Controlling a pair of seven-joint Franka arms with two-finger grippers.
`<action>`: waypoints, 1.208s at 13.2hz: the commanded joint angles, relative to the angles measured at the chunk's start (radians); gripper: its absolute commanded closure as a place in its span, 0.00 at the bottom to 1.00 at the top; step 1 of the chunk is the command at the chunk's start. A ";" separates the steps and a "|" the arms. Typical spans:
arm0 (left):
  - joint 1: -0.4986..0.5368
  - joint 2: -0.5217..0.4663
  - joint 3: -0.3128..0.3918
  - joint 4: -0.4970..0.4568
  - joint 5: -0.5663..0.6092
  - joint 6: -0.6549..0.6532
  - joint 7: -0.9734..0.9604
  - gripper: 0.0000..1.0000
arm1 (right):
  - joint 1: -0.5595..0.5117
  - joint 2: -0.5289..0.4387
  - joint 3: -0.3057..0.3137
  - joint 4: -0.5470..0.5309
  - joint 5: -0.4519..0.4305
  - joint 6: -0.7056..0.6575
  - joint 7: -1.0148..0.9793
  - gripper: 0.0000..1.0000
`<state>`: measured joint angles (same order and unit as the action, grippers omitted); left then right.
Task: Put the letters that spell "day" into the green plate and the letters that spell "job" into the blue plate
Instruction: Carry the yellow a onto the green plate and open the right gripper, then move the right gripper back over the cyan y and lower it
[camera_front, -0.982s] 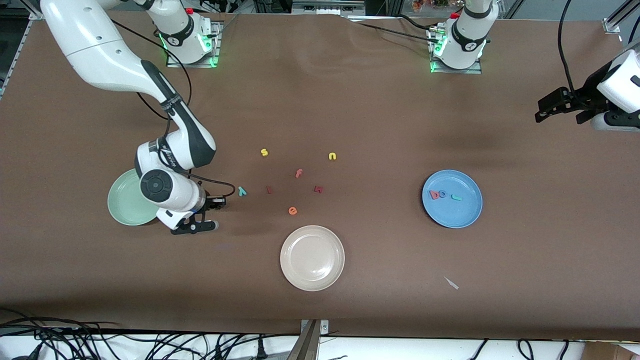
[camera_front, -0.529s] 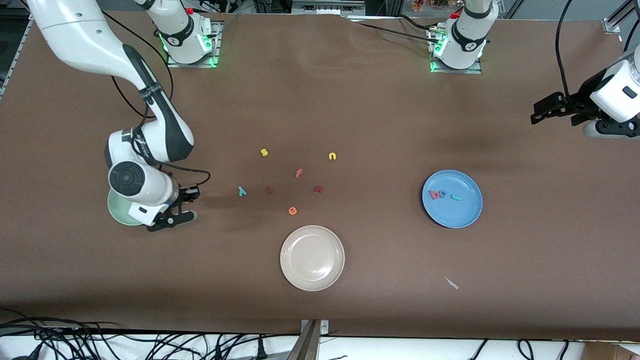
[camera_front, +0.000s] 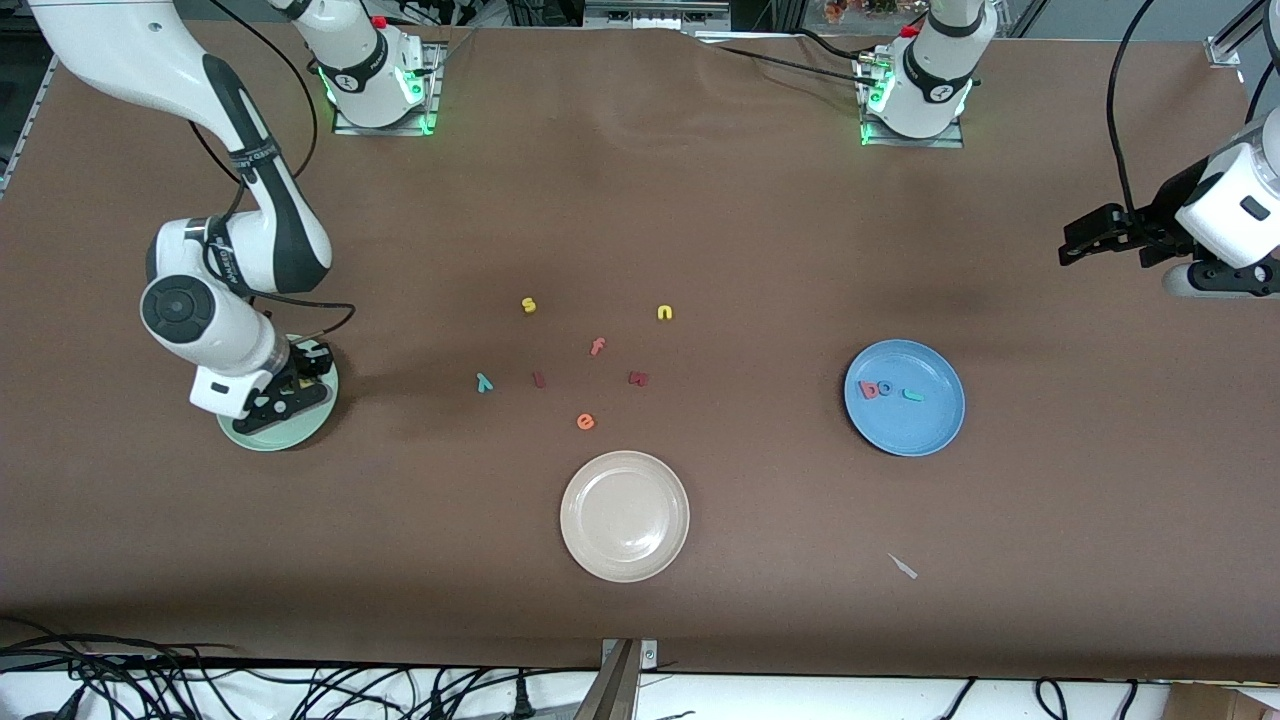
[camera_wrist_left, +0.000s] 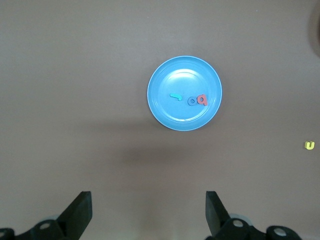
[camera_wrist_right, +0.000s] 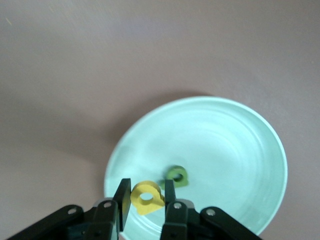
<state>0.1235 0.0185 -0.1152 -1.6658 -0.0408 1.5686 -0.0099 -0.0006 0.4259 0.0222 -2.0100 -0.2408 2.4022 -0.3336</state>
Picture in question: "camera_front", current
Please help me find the metal table edge bracket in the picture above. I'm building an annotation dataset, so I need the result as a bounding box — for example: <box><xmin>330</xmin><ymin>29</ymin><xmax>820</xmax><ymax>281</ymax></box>
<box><xmin>600</xmin><ymin>638</ymin><xmax>659</xmax><ymax>673</ymax></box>

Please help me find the orange decoration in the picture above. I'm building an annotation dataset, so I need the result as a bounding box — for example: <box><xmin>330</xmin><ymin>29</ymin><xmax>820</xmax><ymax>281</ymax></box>
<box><xmin>822</xmin><ymin>0</ymin><xmax>927</xmax><ymax>24</ymax></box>

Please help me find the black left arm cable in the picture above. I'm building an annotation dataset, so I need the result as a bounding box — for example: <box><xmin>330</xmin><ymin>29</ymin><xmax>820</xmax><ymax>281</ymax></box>
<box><xmin>1104</xmin><ymin>0</ymin><xmax>1163</xmax><ymax>213</ymax></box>

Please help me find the cardboard box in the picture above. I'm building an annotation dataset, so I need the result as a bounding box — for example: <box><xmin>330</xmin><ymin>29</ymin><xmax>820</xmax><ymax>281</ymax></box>
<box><xmin>1163</xmin><ymin>682</ymin><xmax>1280</xmax><ymax>720</ymax></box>

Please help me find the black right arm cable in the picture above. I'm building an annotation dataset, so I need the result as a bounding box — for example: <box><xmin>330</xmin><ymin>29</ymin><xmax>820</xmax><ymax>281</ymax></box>
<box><xmin>185</xmin><ymin>0</ymin><xmax>358</xmax><ymax>347</ymax></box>

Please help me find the aluminium frame profile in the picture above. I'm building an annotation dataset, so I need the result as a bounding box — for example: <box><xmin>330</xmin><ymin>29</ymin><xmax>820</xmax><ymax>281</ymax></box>
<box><xmin>583</xmin><ymin>0</ymin><xmax>734</xmax><ymax>32</ymax></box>

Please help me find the black floor cable tangle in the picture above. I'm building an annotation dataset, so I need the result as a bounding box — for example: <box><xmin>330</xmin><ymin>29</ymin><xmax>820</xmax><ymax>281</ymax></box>
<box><xmin>0</xmin><ymin>615</ymin><xmax>251</xmax><ymax>720</ymax></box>

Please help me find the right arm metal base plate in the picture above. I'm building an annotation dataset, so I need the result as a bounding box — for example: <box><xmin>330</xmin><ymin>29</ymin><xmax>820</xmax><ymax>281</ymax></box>
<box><xmin>332</xmin><ymin>40</ymin><xmax>441</xmax><ymax>137</ymax></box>

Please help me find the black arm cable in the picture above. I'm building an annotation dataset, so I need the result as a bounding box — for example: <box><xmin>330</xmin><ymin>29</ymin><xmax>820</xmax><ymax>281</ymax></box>
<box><xmin>1104</xmin><ymin>0</ymin><xmax>1163</xmax><ymax>213</ymax></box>
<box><xmin>185</xmin><ymin>0</ymin><xmax>358</xmax><ymax>347</ymax></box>

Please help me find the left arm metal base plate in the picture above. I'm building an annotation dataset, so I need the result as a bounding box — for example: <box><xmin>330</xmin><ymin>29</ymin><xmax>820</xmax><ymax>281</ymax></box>
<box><xmin>860</xmin><ymin>60</ymin><xmax>967</xmax><ymax>150</ymax></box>

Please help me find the brown table cover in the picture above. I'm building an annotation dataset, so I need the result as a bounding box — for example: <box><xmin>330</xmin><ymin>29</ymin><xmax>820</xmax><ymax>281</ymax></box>
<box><xmin>0</xmin><ymin>18</ymin><xmax>1280</xmax><ymax>683</ymax></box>

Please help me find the black base cable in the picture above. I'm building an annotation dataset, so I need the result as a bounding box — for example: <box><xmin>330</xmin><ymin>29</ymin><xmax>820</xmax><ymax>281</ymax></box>
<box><xmin>690</xmin><ymin>28</ymin><xmax>883</xmax><ymax>89</ymax></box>

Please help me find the green plate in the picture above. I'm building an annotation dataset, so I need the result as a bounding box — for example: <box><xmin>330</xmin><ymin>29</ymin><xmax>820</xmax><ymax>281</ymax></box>
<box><xmin>216</xmin><ymin>335</ymin><xmax>340</xmax><ymax>453</ymax></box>

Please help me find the beige plate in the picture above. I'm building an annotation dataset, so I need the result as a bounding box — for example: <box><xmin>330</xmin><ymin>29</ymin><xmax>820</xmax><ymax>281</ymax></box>
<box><xmin>560</xmin><ymin>450</ymin><xmax>691</xmax><ymax>584</ymax></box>

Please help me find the grey angled bar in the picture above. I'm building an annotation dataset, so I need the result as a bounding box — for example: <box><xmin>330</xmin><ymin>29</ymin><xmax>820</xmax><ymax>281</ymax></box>
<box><xmin>574</xmin><ymin>640</ymin><xmax>641</xmax><ymax>720</ymax></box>

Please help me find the blue plate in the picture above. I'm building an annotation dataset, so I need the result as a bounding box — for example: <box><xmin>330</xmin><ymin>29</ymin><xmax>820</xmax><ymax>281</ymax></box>
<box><xmin>843</xmin><ymin>339</ymin><xmax>967</xmax><ymax>458</ymax></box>

